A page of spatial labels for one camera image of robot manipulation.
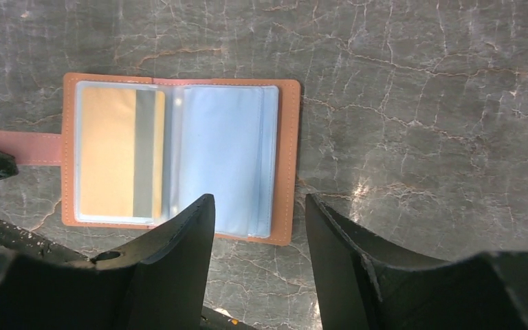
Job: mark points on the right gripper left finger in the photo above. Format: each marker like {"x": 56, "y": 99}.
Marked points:
{"x": 156, "y": 281}

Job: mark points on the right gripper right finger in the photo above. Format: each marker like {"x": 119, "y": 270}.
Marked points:
{"x": 364, "y": 281}

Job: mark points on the brown leather card holder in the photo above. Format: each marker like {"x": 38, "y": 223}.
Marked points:
{"x": 235, "y": 139}

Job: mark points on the gold credit card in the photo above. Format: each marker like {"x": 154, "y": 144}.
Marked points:
{"x": 119, "y": 153}

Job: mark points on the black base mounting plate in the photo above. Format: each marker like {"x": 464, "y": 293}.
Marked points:
{"x": 15, "y": 238}

